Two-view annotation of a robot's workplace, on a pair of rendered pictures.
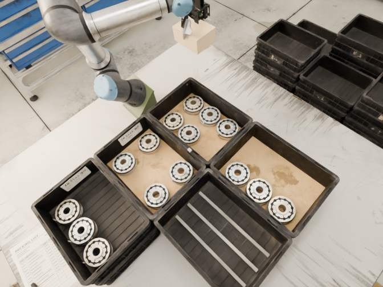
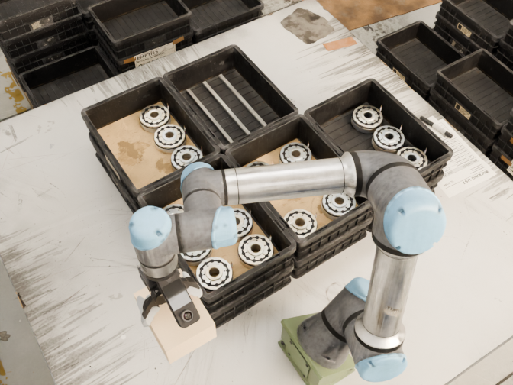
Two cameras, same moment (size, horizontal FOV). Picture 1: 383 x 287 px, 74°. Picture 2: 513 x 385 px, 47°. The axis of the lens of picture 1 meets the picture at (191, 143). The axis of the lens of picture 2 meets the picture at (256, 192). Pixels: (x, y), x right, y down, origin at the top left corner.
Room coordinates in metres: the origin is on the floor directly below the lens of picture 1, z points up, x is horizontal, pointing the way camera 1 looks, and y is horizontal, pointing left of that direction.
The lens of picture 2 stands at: (1.56, 0.09, 2.33)
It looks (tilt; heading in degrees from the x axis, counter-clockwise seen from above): 55 degrees down; 182
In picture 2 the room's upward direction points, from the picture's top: 1 degrees clockwise
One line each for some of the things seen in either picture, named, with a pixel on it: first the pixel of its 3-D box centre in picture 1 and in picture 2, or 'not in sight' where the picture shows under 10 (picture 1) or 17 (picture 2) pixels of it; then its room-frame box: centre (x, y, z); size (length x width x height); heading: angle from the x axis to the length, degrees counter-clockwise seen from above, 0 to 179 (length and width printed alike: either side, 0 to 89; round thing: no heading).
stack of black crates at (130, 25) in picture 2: not in sight; (146, 47); (-0.68, -0.54, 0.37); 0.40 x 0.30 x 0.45; 125
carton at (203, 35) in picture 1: (194, 33); (175, 315); (1.02, -0.10, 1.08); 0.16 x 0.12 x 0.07; 35
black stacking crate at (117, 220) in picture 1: (94, 217); (373, 144); (0.31, 0.43, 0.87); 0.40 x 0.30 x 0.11; 36
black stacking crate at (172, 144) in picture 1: (151, 167); (298, 186); (0.49, 0.19, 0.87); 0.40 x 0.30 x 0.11; 36
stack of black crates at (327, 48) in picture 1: (309, 48); not in sight; (1.66, -1.16, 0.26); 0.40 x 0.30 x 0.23; 35
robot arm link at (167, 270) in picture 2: not in sight; (156, 258); (1.01, -0.12, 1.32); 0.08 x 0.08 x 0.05
